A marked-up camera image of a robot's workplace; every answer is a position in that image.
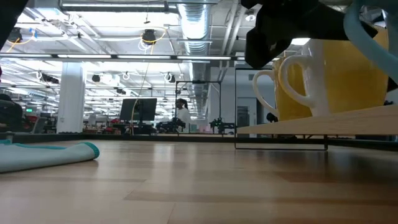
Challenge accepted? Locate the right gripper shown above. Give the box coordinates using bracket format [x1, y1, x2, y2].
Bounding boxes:
[241, 0, 379, 70]

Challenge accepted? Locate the yellow mug with white handle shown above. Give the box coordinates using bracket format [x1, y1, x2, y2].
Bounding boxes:
[277, 26, 391, 118]
[252, 57, 313, 122]

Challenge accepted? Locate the wooden shelf with black legs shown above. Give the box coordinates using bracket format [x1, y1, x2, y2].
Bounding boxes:
[234, 67, 398, 152]

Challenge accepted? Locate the person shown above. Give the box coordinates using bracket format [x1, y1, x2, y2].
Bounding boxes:
[175, 98, 192, 134]
[0, 93, 24, 133]

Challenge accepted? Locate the long overhead light bar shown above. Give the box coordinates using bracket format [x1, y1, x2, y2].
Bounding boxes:
[0, 53, 246, 62]

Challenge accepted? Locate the black background monitor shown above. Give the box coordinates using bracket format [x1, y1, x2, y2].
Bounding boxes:
[119, 98, 158, 134]

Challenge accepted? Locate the white pillar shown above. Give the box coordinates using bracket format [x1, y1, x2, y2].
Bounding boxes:
[56, 62, 86, 134]

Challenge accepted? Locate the grey chair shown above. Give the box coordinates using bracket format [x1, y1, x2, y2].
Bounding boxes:
[30, 116, 47, 134]

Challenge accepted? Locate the light blue flat pouch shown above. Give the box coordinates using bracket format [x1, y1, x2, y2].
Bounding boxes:
[0, 139, 101, 174]

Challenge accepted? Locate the silver ventilation duct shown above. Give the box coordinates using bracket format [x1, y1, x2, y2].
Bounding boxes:
[177, 0, 212, 119]

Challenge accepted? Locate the black ceiling cord reel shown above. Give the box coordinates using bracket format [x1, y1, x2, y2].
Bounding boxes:
[142, 29, 157, 46]

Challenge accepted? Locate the black aluminium table frame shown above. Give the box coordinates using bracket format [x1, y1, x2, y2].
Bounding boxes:
[0, 132, 398, 152]

